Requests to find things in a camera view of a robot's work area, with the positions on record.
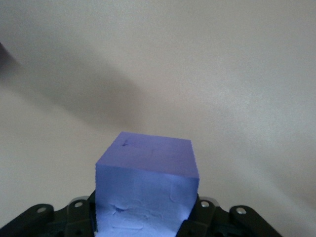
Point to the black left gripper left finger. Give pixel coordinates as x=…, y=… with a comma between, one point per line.
x=74, y=219

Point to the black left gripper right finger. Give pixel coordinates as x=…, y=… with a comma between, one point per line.
x=209, y=219

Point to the large table cover mat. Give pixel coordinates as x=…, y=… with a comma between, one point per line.
x=222, y=74

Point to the purple foam cube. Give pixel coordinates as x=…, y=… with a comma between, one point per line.
x=148, y=172

